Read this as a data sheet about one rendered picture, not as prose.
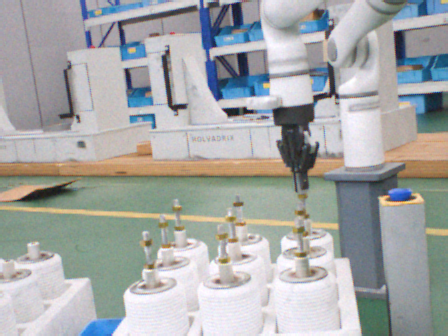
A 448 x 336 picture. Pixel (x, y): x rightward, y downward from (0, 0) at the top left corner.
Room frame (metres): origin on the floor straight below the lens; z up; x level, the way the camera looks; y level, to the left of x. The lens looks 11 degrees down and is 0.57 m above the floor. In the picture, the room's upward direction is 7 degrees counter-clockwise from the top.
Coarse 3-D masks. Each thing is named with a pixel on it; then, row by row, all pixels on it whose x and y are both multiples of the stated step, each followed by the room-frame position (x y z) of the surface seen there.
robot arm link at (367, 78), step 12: (372, 36) 1.57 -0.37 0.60; (360, 48) 1.56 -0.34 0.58; (372, 48) 1.57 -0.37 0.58; (360, 60) 1.57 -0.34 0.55; (372, 60) 1.57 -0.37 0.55; (360, 72) 1.61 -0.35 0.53; (372, 72) 1.57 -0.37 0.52; (348, 84) 1.58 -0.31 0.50; (360, 84) 1.56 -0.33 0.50; (372, 84) 1.56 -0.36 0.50; (348, 96) 1.57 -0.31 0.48; (360, 96) 1.56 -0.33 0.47
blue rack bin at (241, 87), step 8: (232, 80) 7.30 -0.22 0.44; (240, 80) 7.40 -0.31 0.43; (248, 80) 7.49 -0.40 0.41; (256, 80) 7.01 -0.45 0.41; (232, 88) 7.28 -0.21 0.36; (240, 88) 6.96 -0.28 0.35; (248, 88) 6.91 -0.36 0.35; (224, 96) 7.12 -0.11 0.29; (232, 96) 7.06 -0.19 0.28; (240, 96) 6.99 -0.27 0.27; (248, 96) 6.93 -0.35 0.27
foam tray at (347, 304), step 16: (272, 272) 1.29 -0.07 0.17; (336, 272) 1.21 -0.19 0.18; (272, 288) 1.16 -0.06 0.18; (336, 288) 1.15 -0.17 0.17; (352, 288) 1.11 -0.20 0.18; (272, 304) 1.08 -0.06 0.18; (352, 304) 1.03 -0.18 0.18; (192, 320) 1.07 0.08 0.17; (272, 320) 1.01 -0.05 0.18; (352, 320) 0.97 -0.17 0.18
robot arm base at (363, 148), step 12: (372, 96) 1.57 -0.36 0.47; (348, 108) 1.57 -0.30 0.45; (360, 108) 1.56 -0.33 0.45; (372, 108) 1.56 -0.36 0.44; (348, 120) 1.57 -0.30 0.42; (360, 120) 1.56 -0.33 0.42; (372, 120) 1.56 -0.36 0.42; (348, 132) 1.58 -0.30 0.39; (360, 132) 1.56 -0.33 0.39; (372, 132) 1.56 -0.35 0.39; (348, 144) 1.58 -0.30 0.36; (360, 144) 1.56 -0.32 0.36; (372, 144) 1.56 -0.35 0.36; (348, 156) 1.58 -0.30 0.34; (360, 156) 1.56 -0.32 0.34; (372, 156) 1.56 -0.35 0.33; (348, 168) 1.59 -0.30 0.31; (360, 168) 1.56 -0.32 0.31; (372, 168) 1.56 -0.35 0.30
